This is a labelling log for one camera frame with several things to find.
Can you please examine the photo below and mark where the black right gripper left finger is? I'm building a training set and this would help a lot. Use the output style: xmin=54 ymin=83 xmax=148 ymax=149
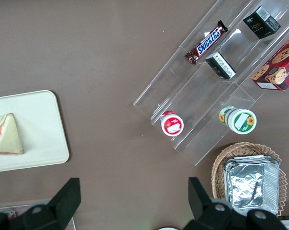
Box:
xmin=9 ymin=177 xmax=82 ymax=230

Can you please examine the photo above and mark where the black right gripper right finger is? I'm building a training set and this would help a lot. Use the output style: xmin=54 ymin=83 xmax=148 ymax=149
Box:
xmin=182 ymin=177 xmax=249 ymax=230

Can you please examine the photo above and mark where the triangle sandwich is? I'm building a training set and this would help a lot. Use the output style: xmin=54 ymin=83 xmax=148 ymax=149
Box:
xmin=0 ymin=113 xmax=24 ymax=156

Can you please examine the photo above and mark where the light wicker basket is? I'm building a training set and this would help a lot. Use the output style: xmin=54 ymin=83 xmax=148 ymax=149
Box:
xmin=211 ymin=142 xmax=288 ymax=218

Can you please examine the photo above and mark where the aluminium foil tray stack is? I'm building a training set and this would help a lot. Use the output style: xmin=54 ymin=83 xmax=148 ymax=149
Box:
xmin=222 ymin=155 xmax=281 ymax=216

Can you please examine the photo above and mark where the pale rectangular plastic tray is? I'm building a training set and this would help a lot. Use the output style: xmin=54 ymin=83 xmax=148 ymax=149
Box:
xmin=0 ymin=90 xmax=70 ymax=173

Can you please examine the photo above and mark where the red lidded yogurt cup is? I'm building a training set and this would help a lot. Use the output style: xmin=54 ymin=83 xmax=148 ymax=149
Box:
xmin=160 ymin=110 xmax=185 ymax=137

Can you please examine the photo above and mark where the green sunflower lidded cup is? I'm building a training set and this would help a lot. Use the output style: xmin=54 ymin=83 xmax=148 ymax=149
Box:
xmin=218 ymin=105 xmax=257 ymax=135

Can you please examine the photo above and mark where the clear acrylic stepped shelf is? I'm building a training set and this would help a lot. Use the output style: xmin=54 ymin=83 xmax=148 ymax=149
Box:
xmin=132 ymin=0 xmax=289 ymax=167

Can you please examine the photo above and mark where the small black and white box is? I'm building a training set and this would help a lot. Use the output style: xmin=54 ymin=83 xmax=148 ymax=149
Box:
xmin=205 ymin=51 xmax=237 ymax=81

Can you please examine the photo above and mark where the red tartan cookie box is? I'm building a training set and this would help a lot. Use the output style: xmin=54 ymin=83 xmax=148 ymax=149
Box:
xmin=251 ymin=32 xmax=289 ymax=92

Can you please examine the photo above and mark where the Snickers chocolate bar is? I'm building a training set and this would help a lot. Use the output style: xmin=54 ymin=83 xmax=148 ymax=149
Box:
xmin=184 ymin=20 xmax=229 ymax=66

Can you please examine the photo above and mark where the black box with Face print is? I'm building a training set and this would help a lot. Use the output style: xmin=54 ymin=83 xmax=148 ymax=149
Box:
xmin=242 ymin=5 xmax=282 ymax=40

